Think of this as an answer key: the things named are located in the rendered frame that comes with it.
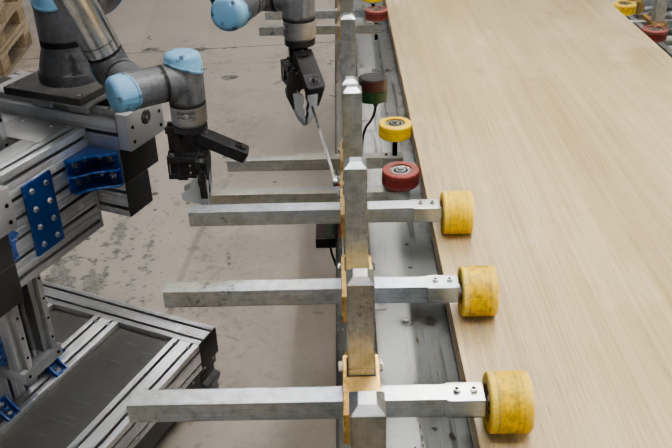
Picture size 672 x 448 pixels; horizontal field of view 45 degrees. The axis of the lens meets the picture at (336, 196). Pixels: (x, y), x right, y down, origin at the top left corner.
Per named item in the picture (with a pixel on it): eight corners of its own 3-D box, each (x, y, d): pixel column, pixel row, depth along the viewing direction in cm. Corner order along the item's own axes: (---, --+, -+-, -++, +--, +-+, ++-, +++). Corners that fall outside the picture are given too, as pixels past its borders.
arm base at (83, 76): (25, 83, 187) (16, 41, 183) (68, 62, 199) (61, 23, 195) (77, 91, 182) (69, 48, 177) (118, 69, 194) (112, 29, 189)
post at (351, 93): (346, 312, 163) (341, 89, 140) (346, 301, 166) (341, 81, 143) (363, 311, 163) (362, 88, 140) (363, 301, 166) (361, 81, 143)
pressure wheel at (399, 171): (382, 223, 175) (383, 176, 169) (380, 205, 182) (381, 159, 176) (419, 222, 175) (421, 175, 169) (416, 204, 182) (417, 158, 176)
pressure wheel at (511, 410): (490, 376, 102) (480, 366, 110) (492, 440, 101) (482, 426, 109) (538, 375, 102) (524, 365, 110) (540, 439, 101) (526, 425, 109)
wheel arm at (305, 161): (227, 175, 200) (226, 160, 198) (229, 169, 203) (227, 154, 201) (403, 171, 200) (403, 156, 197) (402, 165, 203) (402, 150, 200)
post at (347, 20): (344, 199, 208) (340, 15, 185) (343, 192, 211) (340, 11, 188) (357, 198, 208) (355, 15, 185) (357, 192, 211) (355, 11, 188)
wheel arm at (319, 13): (265, 22, 309) (264, 11, 307) (265, 20, 312) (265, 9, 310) (378, 19, 308) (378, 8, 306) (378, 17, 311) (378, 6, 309)
